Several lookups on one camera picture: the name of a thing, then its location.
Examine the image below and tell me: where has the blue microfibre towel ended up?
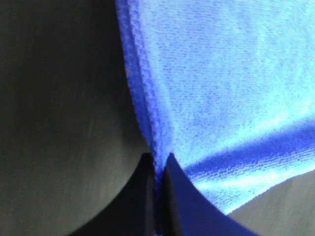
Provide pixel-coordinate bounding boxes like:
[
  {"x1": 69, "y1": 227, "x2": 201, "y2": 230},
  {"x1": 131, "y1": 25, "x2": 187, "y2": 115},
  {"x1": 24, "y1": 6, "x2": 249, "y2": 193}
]
[{"x1": 115, "y1": 0, "x2": 315, "y2": 236}]

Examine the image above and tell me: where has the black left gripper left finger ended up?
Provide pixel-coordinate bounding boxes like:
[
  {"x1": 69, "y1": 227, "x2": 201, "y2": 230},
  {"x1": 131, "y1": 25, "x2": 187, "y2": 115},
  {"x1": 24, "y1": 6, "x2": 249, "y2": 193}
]
[{"x1": 70, "y1": 153, "x2": 155, "y2": 236}]

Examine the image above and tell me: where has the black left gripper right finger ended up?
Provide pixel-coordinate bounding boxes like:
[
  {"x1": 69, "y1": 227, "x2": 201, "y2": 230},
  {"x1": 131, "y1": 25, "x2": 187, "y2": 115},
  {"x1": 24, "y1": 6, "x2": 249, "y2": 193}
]
[{"x1": 161, "y1": 153, "x2": 257, "y2": 236}]

